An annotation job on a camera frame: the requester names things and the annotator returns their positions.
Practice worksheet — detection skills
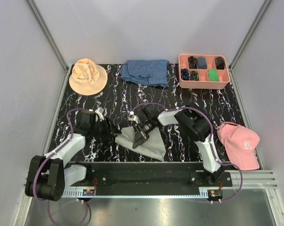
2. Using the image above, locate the green rolled sock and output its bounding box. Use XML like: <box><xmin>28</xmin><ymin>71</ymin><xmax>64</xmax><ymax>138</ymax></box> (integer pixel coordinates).
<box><xmin>208</xmin><ymin>69</ymin><xmax>219</xmax><ymax>82</ymax></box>

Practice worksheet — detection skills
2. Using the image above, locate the blue grey rolled sock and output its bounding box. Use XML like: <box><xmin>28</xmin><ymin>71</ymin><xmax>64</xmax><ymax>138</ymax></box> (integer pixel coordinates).
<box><xmin>197</xmin><ymin>56</ymin><xmax>207</xmax><ymax>69</ymax></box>

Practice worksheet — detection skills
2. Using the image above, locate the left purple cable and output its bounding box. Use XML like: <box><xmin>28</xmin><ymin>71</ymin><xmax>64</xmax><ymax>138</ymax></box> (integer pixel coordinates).
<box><xmin>32</xmin><ymin>108</ymin><xmax>93</xmax><ymax>224</ymax></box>

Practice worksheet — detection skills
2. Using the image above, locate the pink baseball cap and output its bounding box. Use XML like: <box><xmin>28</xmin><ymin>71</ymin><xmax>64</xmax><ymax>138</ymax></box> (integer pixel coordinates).
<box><xmin>217</xmin><ymin>122</ymin><xmax>260</xmax><ymax>171</ymax></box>

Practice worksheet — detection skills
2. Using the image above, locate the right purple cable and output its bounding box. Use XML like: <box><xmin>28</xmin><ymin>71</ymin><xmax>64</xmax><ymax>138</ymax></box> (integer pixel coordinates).
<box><xmin>131</xmin><ymin>103</ymin><xmax>244</xmax><ymax>203</ymax></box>

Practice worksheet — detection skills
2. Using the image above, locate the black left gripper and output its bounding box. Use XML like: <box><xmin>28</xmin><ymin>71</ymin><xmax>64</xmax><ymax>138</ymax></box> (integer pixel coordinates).
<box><xmin>91</xmin><ymin>117</ymin><xmax>121</xmax><ymax>141</ymax></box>

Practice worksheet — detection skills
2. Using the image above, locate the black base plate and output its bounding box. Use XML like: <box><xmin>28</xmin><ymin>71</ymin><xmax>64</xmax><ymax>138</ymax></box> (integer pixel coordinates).
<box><xmin>67</xmin><ymin>161</ymin><xmax>233</xmax><ymax>187</ymax></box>

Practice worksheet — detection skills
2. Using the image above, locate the aluminium front rail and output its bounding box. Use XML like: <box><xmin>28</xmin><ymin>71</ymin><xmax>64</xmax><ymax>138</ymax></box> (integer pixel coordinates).
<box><xmin>61</xmin><ymin>171</ymin><xmax>277</xmax><ymax>198</ymax></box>

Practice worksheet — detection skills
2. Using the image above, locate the black patterned sock top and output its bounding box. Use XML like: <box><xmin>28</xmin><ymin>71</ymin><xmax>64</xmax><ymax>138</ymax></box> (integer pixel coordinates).
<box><xmin>188</xmin><ymin>56</ymin><xmax>197</xmax><ymax>69</ymax></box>

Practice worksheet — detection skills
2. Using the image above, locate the blue checkered cloth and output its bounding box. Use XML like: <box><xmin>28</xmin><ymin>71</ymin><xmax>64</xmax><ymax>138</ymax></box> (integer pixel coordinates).
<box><xmin>120</xmin><ymin>59</ymin><xmax>169</xmax><ymax>88</ymax></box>

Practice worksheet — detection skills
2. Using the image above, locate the grey cloth napkin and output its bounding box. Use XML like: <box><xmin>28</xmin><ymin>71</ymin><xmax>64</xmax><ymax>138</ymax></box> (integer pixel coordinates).
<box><xmin>115</xmin><ymin>127</ymin><xmax>166</xmax><ymax>161</ymax></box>

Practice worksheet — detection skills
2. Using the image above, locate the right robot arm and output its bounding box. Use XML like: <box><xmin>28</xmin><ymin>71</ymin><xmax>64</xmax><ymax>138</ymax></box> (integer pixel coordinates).
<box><xmin>128</xmin><ymin>106</ymin><xmax>224</xmax><ymax>187</ymax></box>

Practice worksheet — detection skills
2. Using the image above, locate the dark brown rolled sock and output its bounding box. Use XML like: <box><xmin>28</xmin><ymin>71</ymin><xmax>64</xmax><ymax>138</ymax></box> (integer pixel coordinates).
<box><xmin>214</xmin><ymin>56</ymin><xmax>225</xmax><ymax>70</ymax></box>

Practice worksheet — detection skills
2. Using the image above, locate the orange bucket hat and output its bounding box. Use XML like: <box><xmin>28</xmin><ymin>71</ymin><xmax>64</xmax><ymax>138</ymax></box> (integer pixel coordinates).
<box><xmin>69</xmin><ymin>58</ymin><xmax>108</xmax><ymax>96</ymax></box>

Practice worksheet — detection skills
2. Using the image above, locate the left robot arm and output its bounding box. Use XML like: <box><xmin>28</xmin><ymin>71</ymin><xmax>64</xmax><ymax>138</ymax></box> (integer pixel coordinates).
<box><xmin>25</xmin><ymin>107</ymin><xmax>121</xmax><ymax>201</ymax></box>

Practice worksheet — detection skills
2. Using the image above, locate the purple cable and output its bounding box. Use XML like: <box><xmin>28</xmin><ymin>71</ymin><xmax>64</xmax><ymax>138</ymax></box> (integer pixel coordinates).
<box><xmin>131</xmin><ymin>103</ymin><xmax>244</xmax><ymax>203</ymax></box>
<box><xmin>32</xmin><ymin>108</ymin><xmax>93</xmax><ymax>224</ymax></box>

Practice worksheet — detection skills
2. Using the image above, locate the yellow patterned rolled sock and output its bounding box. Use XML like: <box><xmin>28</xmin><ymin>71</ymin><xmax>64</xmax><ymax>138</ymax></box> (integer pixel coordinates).
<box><xmin>189</xmin><ymin>71</ymin><xmax>199</xmax><ymax>81</ymax></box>

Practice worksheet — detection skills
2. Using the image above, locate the pink compartment tray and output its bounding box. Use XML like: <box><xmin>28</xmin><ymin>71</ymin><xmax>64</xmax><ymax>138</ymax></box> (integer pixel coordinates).
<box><xmin>178</xmin><ymin>54</ymin><xmax>230</xmax><ymax>89</ymax></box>

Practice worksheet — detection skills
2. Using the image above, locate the blue dotted rolled sock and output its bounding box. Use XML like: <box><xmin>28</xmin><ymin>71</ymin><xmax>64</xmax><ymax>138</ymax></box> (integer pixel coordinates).
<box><xmin>181</xmin><ymin>68</ymin><xmax>190</xmax><ymax>81</ymax></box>

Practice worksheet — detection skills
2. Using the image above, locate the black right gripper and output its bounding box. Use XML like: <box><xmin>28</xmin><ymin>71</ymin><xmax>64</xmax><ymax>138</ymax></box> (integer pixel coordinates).
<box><xmin>133</xmin><ymin>119</ymin><xmax>155</xmax><ymax>149</ymax></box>

